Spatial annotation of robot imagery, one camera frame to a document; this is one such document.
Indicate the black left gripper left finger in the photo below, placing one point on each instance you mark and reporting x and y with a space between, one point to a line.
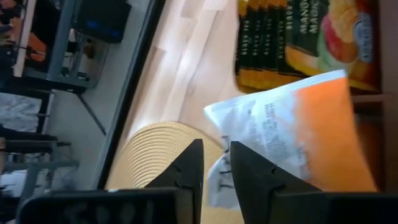
124 208

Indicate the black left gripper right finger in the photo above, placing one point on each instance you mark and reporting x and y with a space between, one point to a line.
311 208

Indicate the wooden tea organizer box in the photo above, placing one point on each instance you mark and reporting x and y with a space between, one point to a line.
388 124

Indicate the round woven placemat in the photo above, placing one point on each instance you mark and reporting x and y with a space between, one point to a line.
149 152

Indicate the black aluminium rig frame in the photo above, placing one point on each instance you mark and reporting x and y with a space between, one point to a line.
130 93

